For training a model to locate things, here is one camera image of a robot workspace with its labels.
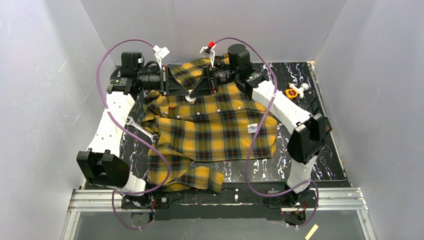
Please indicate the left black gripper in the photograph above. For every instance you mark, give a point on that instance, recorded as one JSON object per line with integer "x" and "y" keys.
{"x": 166, "y": 80}

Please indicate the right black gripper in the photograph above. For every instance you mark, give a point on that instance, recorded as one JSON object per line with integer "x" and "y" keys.
{"x": 210, "y": 78}

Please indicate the white round brooch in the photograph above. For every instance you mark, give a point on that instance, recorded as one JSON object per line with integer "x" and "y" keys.
{"x": 189, "y": 99}

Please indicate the yellow plaid flannel shirt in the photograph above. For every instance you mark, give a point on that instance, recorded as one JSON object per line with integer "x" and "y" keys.
{"x": 213, "y": 128}

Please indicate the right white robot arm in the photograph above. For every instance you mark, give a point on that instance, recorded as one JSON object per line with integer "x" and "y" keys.
{"x": 307, "y": 130}

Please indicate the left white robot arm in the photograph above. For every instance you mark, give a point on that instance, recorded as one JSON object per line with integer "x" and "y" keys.
{"x": 101, "y": 164}

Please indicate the silver wrench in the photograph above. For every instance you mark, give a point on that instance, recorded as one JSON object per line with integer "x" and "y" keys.
{"x": 130, "y": 122}

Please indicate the orange tape measure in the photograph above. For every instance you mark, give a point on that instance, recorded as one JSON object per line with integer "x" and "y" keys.
{"x": 291, "y": 93}

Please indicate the black tray upper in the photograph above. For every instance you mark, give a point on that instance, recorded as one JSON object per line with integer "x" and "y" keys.
{"x": 315, "y": 106}

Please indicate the black tray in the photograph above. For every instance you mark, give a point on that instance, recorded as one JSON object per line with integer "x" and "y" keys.
{"x": 315, "y": 106}
{"x": 328, "y": 126}

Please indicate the black tray lower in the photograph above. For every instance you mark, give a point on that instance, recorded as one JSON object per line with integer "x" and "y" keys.
{"x": 328, "y": 126}

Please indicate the tan tape strip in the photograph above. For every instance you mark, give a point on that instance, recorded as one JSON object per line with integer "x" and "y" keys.
{"x": 311, "y": 232}

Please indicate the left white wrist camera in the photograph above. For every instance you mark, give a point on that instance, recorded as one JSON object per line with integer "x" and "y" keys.
{"x": 160, "y": 53}

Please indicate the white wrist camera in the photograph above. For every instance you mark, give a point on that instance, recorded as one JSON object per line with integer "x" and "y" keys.
{"x": 160, "y": 53}
{"x": 209, "y": 51}

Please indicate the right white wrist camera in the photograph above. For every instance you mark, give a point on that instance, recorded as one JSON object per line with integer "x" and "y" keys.
{"x": 209, "y": 51}

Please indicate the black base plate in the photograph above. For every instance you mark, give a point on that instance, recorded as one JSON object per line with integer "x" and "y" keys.
{"x": 231, "y": 203}

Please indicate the aluminium frame rail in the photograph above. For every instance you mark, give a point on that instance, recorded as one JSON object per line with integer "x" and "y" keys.
{"x": 341, "y": 214}

